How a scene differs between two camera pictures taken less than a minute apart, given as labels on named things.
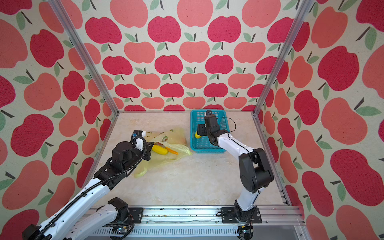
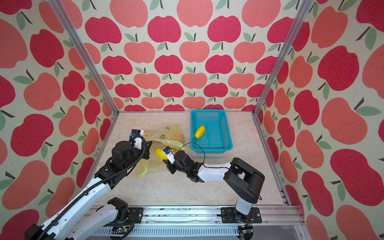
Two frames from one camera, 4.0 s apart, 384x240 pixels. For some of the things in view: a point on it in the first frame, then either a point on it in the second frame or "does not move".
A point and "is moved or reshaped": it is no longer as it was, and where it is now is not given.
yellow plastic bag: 174,140 is moved or reshaped
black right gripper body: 203,132 → 173,167
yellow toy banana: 197,136 does not move
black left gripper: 139,134 does not move
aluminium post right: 301,13 does not move
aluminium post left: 83,53 does not move
